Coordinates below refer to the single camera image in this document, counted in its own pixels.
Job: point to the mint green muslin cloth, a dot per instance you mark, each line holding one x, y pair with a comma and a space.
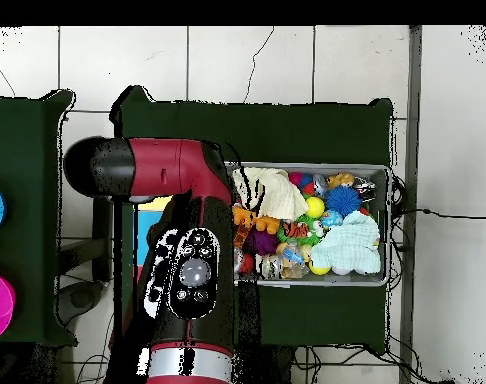
347, 244

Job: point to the yellow tennis ball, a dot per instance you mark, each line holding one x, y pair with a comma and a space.
315, 207

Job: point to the cream muslin cloth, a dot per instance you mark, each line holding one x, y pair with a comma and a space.
283, 196

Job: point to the wooden box with three holes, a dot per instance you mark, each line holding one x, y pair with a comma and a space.
147, 232

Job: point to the orange toy building block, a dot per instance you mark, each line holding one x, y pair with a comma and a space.
267, 224

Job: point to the tiger plush toy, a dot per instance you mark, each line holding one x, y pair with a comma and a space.
295, 228

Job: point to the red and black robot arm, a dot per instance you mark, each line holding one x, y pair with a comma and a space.
159, 168

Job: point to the blue spiky rubber ball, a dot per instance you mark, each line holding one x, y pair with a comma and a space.
342, 200

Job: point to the dark green tablecloth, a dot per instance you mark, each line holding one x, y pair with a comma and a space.
287, 132
23, 140

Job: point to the globe print ball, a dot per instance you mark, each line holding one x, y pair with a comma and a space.
331, 218

